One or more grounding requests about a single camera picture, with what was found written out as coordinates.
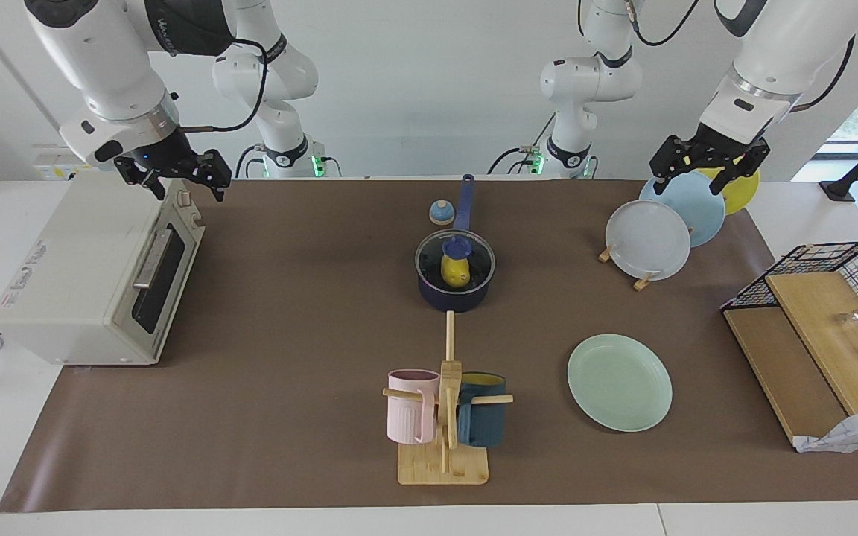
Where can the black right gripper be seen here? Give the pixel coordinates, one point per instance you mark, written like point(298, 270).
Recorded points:
point(164, 155)

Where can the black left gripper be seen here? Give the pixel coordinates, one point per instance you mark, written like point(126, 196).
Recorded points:
point(719, 145)

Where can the glass lid with blue knob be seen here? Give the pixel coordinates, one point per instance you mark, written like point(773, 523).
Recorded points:
point(459, 246)

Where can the yellow potato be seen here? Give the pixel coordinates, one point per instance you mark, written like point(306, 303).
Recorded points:
point(456, 274)

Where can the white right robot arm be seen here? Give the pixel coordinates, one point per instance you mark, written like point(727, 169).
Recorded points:
point(101, 59)

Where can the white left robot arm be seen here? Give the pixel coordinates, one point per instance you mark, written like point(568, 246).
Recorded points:
point(779, 52)

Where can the yellow plate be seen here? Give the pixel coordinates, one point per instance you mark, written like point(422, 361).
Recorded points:
point(742, 195)

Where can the light blue plate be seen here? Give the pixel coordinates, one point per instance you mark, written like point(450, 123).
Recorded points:
point(690, 212)

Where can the grey plate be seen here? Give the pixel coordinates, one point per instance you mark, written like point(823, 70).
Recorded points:
point(649, 242)

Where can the wooden plate rack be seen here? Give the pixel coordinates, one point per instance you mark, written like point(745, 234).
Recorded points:
point(604, 256)

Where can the green plate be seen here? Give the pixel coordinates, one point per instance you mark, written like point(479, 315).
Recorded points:
point(619, 383)

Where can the dark blue pot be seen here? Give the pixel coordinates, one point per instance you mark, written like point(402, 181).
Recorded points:
point(455, 301)

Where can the white power strip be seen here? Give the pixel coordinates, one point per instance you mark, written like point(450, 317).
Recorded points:
point(45, 167)

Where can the beige toaster oven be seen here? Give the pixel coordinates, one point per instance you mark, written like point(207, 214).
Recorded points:
point(64, 275)

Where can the dark wooden shelf board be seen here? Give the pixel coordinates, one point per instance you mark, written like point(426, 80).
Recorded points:
point(779, 365)

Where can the small blue wooden bell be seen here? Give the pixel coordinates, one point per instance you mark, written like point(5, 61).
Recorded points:
point(441, 216)

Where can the brown table mat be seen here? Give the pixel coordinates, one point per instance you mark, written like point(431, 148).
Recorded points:
point(287, 417)

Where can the white checked cloth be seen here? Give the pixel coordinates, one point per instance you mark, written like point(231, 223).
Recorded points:
point(853, 432)

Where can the pink ribbed mug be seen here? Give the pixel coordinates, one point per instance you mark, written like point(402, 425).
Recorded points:
point(407, 417)

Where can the dark teal mug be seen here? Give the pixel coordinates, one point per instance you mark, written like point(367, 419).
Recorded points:
point(485, 428)

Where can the wooden mug tree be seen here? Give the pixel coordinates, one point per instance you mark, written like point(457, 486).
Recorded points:
point(444, 465)

